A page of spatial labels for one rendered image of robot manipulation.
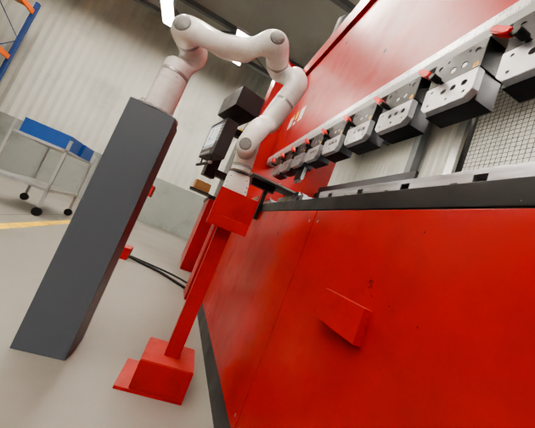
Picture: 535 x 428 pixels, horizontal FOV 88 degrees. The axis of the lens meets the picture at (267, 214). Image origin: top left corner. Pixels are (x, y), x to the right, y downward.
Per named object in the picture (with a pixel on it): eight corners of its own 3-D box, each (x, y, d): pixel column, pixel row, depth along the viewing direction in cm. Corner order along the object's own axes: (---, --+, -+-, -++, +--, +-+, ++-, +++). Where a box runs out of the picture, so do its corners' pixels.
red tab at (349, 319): (314, 315, 65) (324, 287, 66) (321, 318, 66) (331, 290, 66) (351, 345, 51) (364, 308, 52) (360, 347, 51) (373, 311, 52)
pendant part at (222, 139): (198, 156, 284) (211, 125, 288) (208, 162, 290) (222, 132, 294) (212, 153, 245) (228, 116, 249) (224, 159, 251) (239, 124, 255)
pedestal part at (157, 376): (126, 360, 117) (138, 332, 118) (184, 376, 122) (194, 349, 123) (111, 388, 97) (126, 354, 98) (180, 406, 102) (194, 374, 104)
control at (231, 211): (205, 221, 125) (221, 184, 127) (238, 234, 128) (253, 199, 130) (206, 222, 106) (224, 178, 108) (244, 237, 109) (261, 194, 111)
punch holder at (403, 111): (373, 133, 99) (387, 93, 101) (391, 144, 101) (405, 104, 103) (405, 121, 85) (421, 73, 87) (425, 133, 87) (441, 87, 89)
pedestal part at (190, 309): (166, 348, 114) (216, 226, 119) (179, 352, 115) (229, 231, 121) (163, 355, 108) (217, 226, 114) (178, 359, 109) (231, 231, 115)
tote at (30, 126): (35, 138, 355) (42, 126, 357) (76, 155, 368) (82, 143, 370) (18, 131, 320) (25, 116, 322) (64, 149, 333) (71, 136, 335)
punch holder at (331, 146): (319, 155, 137) (331, 126, 139) (334, 163, 140) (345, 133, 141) (335, 149, 123) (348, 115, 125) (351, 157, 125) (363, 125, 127)
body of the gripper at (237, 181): (250, 177, 119) (243, 201, 118) (228, 168, 117) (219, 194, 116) (254, 173, 112) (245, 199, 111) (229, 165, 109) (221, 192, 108)
